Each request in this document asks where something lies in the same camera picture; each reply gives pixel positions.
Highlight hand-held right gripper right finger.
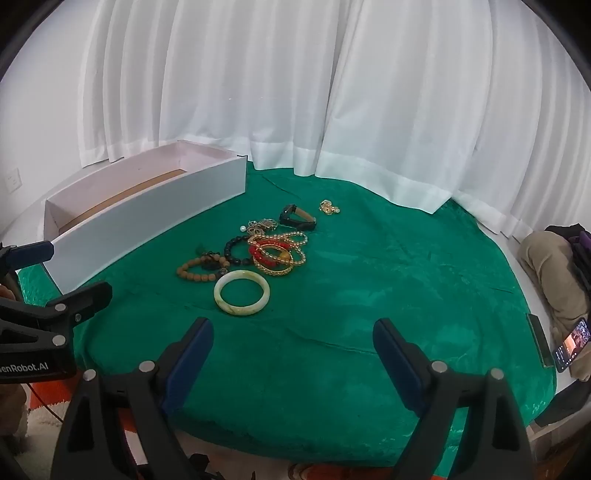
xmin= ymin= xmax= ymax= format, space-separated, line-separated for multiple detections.
xmin=372 ymin=318 xmax=536 ymax=480

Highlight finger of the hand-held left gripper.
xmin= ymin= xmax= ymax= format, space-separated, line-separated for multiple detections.
xmin=0 ymin=240 xmax=55 ymax=282
xmin=0 ymin=281 xmax=114 ymax=352

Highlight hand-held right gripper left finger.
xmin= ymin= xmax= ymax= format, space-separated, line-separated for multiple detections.
xmin=50 ymin=316 xmax=215 ymax=480

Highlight brown wooden bead bracelet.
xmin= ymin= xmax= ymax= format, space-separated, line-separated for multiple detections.
xmin=175 ymin=257 xmax=230 ymax=283

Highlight long white box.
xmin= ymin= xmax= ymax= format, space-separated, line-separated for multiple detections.
xmin=44 ymin=141 xmax=247 ymax=294

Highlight pale jade bangle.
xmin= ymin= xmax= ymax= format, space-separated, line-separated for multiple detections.
xmin=213 ymin=271 xmax=271 ymax=317

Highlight black bead bracelet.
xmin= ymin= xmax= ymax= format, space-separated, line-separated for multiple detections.
xmin=224 ymin=235 xmax=254 ymax=267

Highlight gold chain bracelet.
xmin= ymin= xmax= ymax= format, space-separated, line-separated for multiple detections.
xmin=252 ymin=251 xmax=296 ymax=278

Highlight red bead bracelet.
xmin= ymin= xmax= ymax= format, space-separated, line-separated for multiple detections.
xmin=249 ymin=241 xmax=291 ymax=269

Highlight gold bead necklace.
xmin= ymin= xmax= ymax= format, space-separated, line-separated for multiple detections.
xmin=247 ymin=231 xmax=309 ymax=266

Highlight gold filigree jewelry piece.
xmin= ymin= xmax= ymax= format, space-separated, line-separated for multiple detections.
xmin=244 ymin=218 xmax=280 ymax=237

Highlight orange white rug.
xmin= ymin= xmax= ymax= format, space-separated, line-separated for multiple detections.
xmin=0 ymin=381 xmax=365 ymax=480

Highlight green velvet cloth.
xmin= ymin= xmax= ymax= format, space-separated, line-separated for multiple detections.
xmin=16 ymin=159 xmax=557 ymax=478

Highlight dark green slim box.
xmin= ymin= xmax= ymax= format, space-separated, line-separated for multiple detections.
xmin=527 ymin=314 xmax=552 ymax=369

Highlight black wristwatch with tan lining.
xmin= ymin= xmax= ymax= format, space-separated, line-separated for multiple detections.
xmin=279 ymin=204 xmax=318 ymax=229

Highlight black cloth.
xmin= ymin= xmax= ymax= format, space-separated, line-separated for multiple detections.
xmin=536 ymin=374 xmax=591 ymax=428

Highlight smartphone with lit screen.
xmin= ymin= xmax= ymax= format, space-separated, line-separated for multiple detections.
xmin=551 ymin=318 xmax=591 ymax=374

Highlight beige trouser leg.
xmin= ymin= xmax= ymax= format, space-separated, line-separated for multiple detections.
xmin=517 ymin=231 xmax=591 ymax=333

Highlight black purple bag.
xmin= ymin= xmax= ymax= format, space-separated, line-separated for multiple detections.
xmin=545 ymin=224 xmax=591 ymax=278

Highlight white curtain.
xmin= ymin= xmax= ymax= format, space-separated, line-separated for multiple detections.
xmin=76 ymin=0 xmax=591 ymax=238

